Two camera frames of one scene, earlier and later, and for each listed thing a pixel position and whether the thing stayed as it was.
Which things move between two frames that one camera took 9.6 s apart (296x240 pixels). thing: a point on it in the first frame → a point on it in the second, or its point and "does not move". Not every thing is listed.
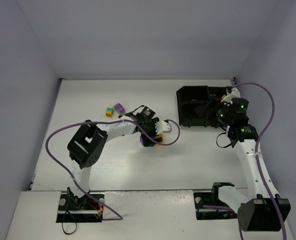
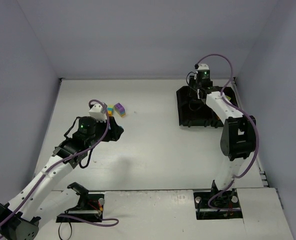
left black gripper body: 149,137 → 115,131
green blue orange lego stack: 109,110 does not move
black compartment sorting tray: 188,97 does not move
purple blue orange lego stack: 119,109 does not move
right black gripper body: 211,105 → 192,83
